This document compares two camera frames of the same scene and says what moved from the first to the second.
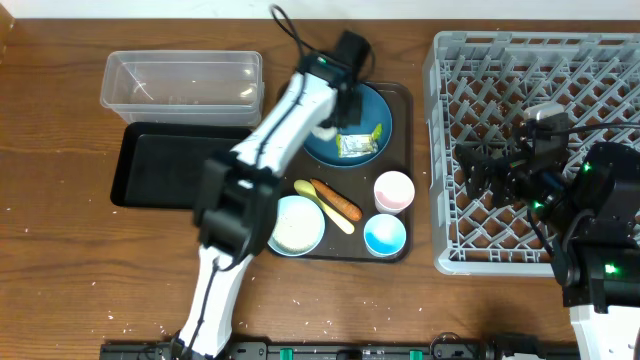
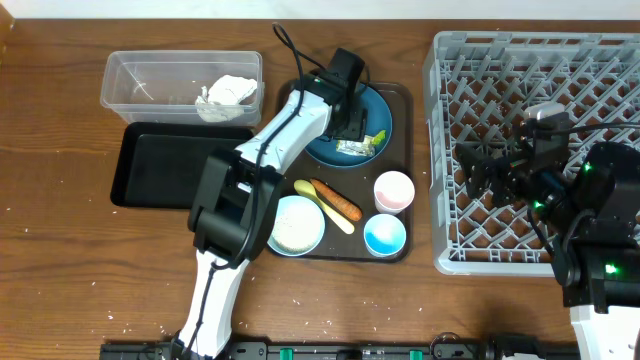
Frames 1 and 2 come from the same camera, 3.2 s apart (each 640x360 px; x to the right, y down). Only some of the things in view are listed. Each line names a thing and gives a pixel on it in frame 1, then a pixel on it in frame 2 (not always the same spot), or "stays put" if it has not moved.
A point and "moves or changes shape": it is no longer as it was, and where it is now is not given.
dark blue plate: x=374 y=111 stays put
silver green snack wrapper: x=349 y=145 moves or changes shape
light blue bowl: x=300 y=226 stays put
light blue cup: x=384 y=235 stays put
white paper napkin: x=325 y=134 moves or changes shape
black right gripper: x=493 y=176 stays put
